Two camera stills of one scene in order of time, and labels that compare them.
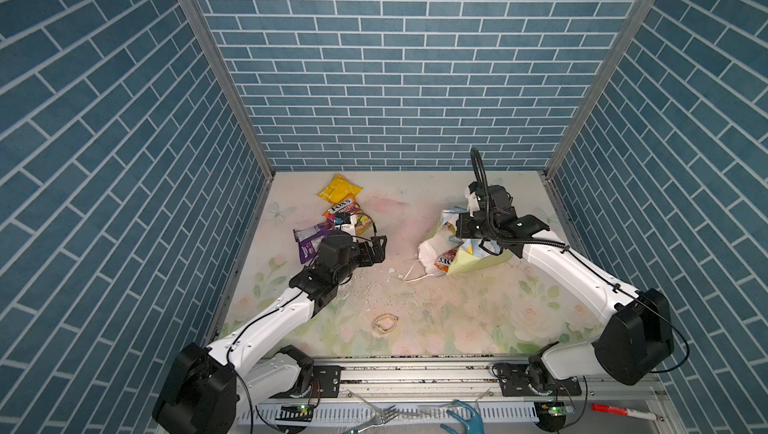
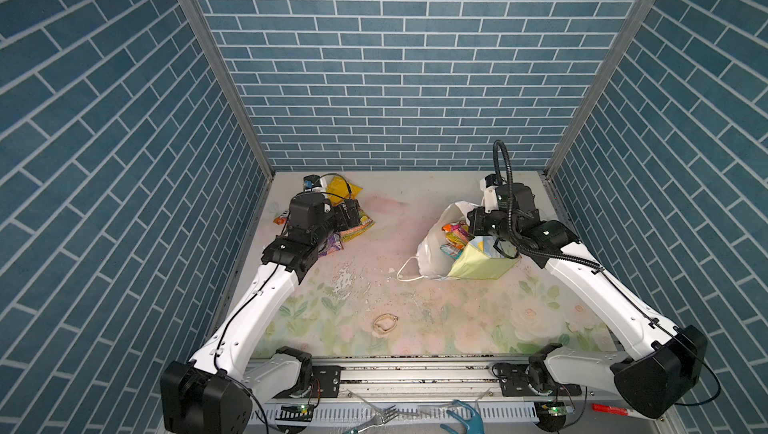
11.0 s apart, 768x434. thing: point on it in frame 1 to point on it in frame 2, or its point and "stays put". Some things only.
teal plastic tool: [473, 425] stays put
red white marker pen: [625, 412] stays put
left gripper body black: [352, 259] to [331, 222]
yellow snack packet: [339, 190] stays put
